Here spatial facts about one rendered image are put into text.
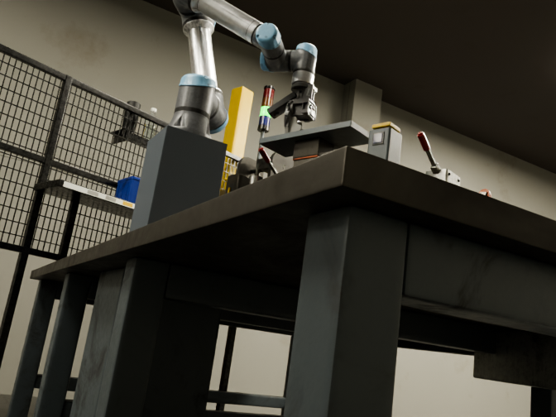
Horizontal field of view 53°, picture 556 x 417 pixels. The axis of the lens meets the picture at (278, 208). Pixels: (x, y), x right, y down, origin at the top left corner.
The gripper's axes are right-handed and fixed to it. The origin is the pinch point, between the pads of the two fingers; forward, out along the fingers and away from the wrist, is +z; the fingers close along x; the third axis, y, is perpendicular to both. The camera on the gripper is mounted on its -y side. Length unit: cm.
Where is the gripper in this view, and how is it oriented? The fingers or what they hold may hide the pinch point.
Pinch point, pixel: (288, 141)
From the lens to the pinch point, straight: 187.3
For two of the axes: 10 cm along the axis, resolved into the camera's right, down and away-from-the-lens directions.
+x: 4.4, 2.8, 8.6
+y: 8.9, 0.1, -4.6
